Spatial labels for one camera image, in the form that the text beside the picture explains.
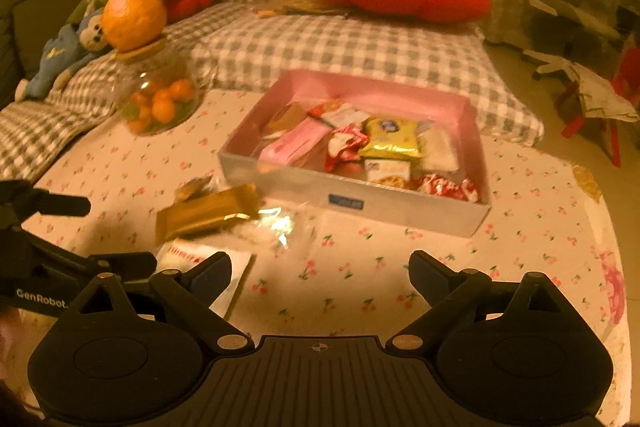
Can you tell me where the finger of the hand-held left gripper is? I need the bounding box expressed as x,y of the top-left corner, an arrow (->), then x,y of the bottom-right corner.
0,181 -> 92,228
15,232 -> 157,288

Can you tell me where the small red cushion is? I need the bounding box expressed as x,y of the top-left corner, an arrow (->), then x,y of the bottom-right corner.
165,0 -> 219,24

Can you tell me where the red and white snack packet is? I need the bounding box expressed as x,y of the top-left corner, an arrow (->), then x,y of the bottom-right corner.
325,127 -> 369,172

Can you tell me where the grey checked pillow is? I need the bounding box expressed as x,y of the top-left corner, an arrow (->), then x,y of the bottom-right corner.
192,2 -> 546,145

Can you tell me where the pink snack packet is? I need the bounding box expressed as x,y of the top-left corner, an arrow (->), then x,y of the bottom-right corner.
260,117 -> 333,166

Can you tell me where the orange patterned snack packet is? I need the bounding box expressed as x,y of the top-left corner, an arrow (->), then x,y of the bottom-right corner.
264,103 -> 307,138

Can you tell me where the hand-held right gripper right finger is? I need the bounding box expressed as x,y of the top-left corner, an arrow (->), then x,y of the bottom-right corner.
389,250 -> 581,351

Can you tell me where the pile of kumquats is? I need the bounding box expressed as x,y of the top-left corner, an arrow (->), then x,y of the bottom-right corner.
125,79 -> 194,134

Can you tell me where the cherry print tablecloth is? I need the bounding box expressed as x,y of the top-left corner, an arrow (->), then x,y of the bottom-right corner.
20,87 -> 628,427

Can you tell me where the clear rice cracker packet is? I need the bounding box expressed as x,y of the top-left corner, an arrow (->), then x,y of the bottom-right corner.
419,126 -> 459,174

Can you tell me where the patterned white cloth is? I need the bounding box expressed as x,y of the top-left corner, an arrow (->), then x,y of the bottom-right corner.
570,62 -> 640,122

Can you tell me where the silver snack packet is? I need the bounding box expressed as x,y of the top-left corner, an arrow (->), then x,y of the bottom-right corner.
174,176 -> 215,202

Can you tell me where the white snack packet red print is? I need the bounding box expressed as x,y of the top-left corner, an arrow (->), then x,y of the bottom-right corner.
157,243 -> 254,319

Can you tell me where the red plastic chair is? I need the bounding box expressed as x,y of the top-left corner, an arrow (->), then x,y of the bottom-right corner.
560,47 -> 640,168

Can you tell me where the large orange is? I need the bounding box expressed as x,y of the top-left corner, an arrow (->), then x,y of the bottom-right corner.
101,0 -> 167,54

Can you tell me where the grey checked blanket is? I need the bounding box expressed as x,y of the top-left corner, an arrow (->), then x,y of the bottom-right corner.
0,14 -> 221,182

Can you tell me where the clear packet with barcode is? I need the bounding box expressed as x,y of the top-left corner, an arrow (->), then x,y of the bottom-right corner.
239,202 -> 322,254

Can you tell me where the small cake packet red label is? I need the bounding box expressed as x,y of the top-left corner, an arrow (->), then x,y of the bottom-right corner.
307,101 -> 359,128

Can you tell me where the wooden jar lid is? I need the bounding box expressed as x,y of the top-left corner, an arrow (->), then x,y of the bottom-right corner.
115,37 -> 167,61

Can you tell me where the gold snack bar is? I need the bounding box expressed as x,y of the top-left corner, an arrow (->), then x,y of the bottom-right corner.
155,184 -> 261,244

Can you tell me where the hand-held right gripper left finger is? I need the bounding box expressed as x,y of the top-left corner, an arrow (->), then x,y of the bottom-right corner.
60,251 -> 251,352

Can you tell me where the blue monkey plush toy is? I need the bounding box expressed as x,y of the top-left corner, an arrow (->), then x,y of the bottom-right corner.
15,9 -> 113,102

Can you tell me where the pink box with silver sides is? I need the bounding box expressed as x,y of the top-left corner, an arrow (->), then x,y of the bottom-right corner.
218,69 -> 493,238

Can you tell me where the round glass jar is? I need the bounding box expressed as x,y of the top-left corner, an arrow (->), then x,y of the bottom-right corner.
114,39 -> 202,138

